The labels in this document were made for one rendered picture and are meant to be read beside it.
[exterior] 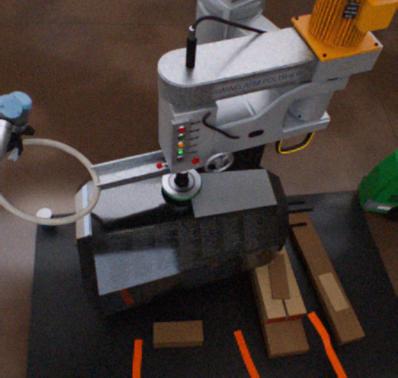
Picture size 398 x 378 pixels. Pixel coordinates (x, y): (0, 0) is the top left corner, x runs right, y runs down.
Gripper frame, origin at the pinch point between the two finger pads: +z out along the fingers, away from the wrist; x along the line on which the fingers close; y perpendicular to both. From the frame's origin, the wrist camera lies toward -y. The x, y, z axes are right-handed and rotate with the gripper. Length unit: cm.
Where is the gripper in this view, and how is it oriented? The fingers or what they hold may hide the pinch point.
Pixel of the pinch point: (11, 154)
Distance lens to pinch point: 233.1
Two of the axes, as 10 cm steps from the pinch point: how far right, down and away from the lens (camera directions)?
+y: -5.5, 4.1, -7.3
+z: -4.2, 6.2, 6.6
